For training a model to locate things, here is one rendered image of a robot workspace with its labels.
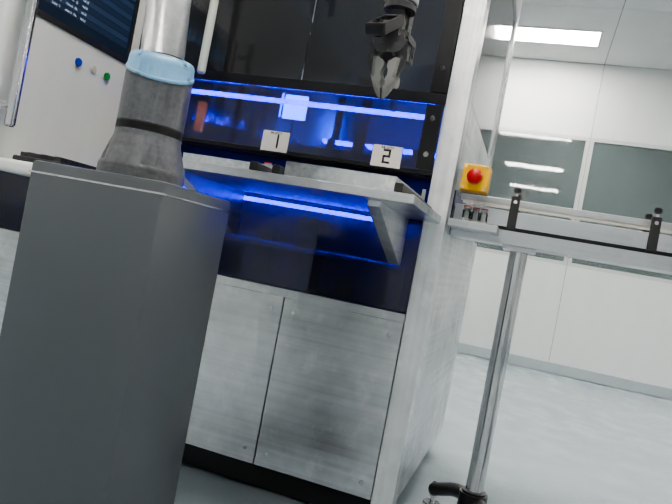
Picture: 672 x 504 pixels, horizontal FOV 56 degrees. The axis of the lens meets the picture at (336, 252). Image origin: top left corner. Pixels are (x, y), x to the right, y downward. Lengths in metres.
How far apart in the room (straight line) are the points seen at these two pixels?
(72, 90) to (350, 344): 1.03
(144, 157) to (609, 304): 5.55
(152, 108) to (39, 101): 0.71
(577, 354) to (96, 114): 5.17
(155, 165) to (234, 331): 0.86
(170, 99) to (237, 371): 0.97
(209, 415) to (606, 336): 4.86
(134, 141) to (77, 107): 0.80
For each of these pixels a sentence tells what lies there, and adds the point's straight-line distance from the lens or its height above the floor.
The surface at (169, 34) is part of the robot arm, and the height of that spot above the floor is 1.09.
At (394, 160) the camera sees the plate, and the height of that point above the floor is 1.01.
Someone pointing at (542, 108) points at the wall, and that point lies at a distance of 6.53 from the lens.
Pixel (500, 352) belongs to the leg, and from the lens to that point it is 1.84.
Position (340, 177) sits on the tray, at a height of 0.90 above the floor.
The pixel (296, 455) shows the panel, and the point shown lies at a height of 0.15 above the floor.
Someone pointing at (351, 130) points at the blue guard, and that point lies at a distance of 1.81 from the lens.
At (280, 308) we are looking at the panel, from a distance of 1.82.
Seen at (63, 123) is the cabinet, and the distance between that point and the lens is 1.88.
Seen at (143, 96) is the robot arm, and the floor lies 0.93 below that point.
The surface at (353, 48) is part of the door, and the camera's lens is 1.89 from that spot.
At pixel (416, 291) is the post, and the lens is 1.71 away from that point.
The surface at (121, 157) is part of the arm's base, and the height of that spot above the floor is 0.82.
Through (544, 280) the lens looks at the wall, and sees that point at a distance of 6.29.
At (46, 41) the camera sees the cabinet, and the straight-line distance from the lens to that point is 1.83.
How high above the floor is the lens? 0.73
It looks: level
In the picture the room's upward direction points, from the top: 11 degrees clockwise
